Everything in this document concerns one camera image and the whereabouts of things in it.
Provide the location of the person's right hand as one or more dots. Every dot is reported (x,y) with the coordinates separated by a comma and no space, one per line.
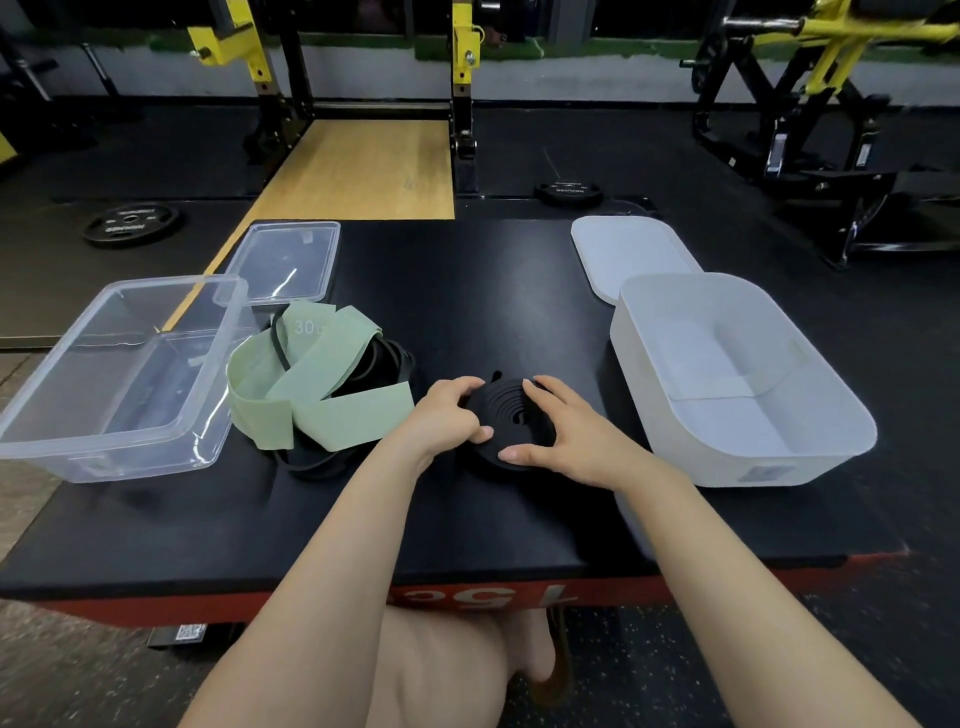
(592,446)

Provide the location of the person's left hand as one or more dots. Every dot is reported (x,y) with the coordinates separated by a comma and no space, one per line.
(442,427)

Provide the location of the wide black resistance band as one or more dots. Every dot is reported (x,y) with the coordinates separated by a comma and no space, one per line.
(510,420)

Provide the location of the thin black resistance band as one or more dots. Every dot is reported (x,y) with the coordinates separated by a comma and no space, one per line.
(382,364)

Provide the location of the white plastic bin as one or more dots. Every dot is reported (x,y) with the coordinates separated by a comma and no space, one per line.
(739,382)

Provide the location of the clear plastic container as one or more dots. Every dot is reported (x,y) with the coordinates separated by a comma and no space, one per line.
(120,382)

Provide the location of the person's right forearm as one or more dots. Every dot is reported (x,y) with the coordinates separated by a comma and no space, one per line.
(757,622)

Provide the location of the person's left forearm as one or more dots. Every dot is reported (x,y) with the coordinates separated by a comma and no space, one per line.
(315,607)

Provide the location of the person's left leg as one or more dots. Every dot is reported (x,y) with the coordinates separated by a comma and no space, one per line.
(450,667)

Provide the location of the white plastic lid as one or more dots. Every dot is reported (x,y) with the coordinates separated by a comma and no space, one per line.
(634,256)

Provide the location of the brown sandal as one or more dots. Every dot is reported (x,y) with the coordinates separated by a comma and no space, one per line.
(559,660)

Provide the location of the clear plastic lid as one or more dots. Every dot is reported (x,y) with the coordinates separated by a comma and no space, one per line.
(281,262)

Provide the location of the black plyo platform red side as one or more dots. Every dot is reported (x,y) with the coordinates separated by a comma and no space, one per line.
(225,525)

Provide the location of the black weight plate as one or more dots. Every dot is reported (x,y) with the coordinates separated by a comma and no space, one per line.
(132,225)
(568,194)

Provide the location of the wooden lifting platform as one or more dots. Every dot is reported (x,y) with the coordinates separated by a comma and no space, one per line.
(364,172)

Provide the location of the yellow black squat rack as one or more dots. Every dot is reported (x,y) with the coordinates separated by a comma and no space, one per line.
(465,45)

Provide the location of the yellow black exercise machine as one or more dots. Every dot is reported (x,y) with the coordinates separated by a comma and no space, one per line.
(810,90)

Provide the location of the black upright bar holder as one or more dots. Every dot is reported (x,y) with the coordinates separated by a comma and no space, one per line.
(101,71)

